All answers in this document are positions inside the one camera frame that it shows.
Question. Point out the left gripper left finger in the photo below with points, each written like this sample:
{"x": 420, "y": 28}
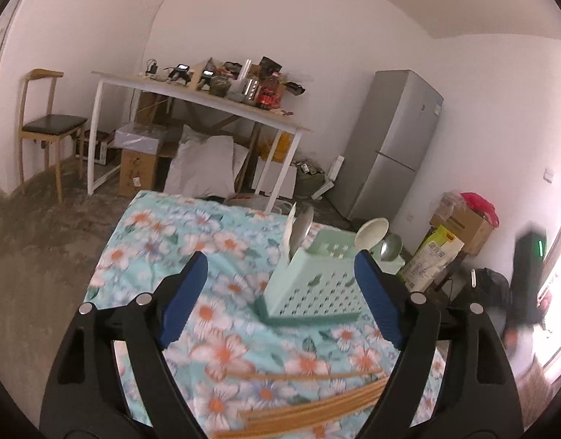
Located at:
{"x": 156, "y": 326}

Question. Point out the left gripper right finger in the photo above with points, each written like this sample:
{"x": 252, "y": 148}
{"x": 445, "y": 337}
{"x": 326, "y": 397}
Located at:
{"x": 411, "y": 323}

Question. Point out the wooden chopstick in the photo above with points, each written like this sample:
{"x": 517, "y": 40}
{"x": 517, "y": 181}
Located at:
{"x": 288, "y": 377}
{"x": 286, "y": 423}
{"x": 348, "y": 407}
{"x": 361, "y": 392}

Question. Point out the metal ladle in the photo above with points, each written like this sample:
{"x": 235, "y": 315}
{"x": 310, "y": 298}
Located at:
{"x": 389, "y": 248}

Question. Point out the yellow green sack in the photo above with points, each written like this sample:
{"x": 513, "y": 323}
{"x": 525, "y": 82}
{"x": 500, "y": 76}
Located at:
{"x": 436, "y": 252}

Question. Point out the floral tablecloth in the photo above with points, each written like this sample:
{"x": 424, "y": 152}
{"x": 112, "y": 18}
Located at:
{"x": 156, "y": 236}

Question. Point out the white ladle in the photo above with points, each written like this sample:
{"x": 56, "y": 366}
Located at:
{"x": 371, "y": 233}

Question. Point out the green utensil caddy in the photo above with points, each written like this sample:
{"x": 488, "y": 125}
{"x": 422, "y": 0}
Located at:
{"x": 318, "y": 284}

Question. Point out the red plastic bag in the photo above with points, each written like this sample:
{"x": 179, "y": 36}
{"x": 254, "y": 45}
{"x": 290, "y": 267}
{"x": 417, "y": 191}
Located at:
{"x": 478, "y": 203}

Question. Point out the grey refrigerator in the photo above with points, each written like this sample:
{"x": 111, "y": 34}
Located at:
{"x": 387, "y": 146}

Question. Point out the metal spoon in caddy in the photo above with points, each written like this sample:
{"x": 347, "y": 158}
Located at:
{"x": 300, "y": 229}

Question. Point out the cardboard box under desk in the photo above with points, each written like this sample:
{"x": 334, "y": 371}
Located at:
{"x": 137, "y": 172}

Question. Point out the white pillow bag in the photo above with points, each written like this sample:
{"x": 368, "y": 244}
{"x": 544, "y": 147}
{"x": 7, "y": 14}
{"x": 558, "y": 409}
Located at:
{"x": 205, "y": 166}

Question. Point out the grey flat box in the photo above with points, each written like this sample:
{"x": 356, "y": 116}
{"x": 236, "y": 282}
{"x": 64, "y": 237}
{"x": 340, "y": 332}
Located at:
{"x": 146, "y": 139}

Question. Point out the yellow plastic bag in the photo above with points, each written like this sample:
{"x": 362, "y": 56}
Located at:
{"x": 281, "y": 149}

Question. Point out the white desk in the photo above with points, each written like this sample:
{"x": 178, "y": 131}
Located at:
{"x": 192, "y": 98}

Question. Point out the wooden chair black seat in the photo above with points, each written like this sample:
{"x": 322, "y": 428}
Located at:
{"x": 49, "y": 130}

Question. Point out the red packages on desk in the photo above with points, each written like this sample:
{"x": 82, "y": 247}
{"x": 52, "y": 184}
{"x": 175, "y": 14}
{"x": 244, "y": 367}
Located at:
{"x": 270, "y": 93}

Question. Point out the cardboard box by wall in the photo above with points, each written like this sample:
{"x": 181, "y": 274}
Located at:
{"x": 469, "y": 226}

